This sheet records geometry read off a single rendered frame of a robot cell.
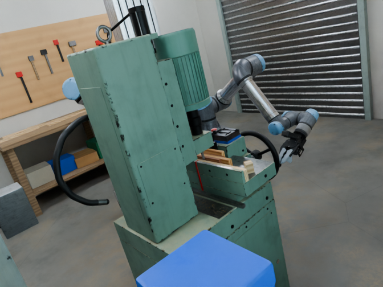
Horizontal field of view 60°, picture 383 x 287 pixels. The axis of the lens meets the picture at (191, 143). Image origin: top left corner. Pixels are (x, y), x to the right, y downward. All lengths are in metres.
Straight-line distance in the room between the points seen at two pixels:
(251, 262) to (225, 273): 0.04
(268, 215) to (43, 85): 3.53
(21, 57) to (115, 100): 3.44
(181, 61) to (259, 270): 0.93
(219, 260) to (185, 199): 0.77
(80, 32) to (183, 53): 3.51
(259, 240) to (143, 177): 0.63
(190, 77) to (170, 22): 4.19
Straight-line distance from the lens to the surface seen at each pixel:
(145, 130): 1.14
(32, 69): 4.48
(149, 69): 1.15
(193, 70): 1.31
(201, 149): 1.41
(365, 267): 2.26
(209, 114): 2.19
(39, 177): 4.13
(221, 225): 1.31
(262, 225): 1.52
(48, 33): 4.58
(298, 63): 4.68
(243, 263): 0.54
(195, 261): 0.56
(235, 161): 1.51
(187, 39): 1.30
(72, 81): 1.92
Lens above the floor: 1.51
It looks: 19 degrees down
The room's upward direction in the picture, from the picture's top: 14 degrees counter-clockwise
